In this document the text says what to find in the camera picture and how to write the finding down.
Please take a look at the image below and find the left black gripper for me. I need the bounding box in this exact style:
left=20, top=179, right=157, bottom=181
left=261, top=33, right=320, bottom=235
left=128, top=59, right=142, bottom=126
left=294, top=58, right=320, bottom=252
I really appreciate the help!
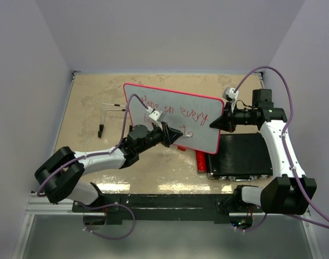
left=136, top=120, right=182, bottom=154

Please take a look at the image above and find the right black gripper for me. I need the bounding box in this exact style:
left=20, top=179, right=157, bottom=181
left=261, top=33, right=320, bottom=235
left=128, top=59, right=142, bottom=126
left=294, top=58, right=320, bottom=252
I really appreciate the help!
left=210, top=101, right=256, bottom=133

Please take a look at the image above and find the red marker cap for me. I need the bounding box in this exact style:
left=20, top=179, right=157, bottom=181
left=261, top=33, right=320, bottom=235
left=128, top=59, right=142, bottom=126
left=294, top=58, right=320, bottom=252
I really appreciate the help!
left=177, top=146, right=186, bottom=151

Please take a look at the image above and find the pink framed whiteboard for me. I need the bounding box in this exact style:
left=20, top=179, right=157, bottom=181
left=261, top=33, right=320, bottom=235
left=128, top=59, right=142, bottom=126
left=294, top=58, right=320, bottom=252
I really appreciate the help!
left=123, top=83, right=224, bottom=154

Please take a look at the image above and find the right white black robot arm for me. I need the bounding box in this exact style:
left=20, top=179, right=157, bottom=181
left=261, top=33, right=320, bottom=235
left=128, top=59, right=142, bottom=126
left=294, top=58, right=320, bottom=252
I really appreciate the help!
left=210, top=87, right=317, bottom=215

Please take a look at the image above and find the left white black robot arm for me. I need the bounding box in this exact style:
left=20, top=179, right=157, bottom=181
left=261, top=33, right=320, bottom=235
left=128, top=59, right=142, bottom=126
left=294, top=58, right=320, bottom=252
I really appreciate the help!
left=35, top=122, right=183, bottom=212

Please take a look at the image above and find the red glitter microphone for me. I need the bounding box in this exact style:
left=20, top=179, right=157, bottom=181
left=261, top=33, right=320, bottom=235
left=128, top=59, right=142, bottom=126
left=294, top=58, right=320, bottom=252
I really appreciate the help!
left=196, top=151, right=207, bottom=173

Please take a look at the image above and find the black ribbed case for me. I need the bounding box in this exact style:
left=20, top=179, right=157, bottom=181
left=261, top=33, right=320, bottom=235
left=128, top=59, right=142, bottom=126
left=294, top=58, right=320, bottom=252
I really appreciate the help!
left=205, top=133, right=273, bottom=181

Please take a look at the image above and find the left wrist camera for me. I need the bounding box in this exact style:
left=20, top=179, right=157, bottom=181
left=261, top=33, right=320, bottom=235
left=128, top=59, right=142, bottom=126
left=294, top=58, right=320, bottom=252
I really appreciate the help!
left=147, top=106, right=162, bottom=128

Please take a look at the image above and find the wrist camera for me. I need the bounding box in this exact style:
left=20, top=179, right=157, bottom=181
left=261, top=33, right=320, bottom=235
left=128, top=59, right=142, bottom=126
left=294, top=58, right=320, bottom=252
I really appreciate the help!
left=222, top=87, right=239, bottom=102
left=147, top=106, right=162, bottom=128

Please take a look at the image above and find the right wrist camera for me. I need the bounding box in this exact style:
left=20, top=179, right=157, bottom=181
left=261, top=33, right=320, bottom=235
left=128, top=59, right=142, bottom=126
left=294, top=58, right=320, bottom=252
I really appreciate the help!
left=222, top=87, right=239, bottom=102

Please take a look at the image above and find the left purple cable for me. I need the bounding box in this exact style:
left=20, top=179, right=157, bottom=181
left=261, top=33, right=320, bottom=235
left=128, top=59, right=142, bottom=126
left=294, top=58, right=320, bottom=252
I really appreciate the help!
left=36, top=93, right=150, bottom=197

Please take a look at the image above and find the purple cable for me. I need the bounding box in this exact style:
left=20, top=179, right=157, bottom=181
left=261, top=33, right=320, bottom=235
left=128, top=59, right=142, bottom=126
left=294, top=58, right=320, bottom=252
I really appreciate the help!
left=36, top=93, right=150, bottom=197
left=234, top=66, right=329, bottom=231

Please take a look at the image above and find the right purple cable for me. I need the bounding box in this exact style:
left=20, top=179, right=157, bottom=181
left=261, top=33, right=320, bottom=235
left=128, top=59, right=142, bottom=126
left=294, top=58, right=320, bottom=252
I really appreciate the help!
left=234, top=66, right=329, bottom=231

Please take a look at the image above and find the wire whiteboard stand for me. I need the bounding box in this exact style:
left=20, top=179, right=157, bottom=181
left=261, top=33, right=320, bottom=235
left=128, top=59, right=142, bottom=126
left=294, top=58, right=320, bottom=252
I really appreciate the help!
left=97, top=102, right=127, bottom=139

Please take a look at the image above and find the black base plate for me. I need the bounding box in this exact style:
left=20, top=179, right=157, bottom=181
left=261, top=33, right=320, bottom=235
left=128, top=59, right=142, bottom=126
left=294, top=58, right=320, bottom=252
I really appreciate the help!
left=72, top=194, right=262, bottom=225

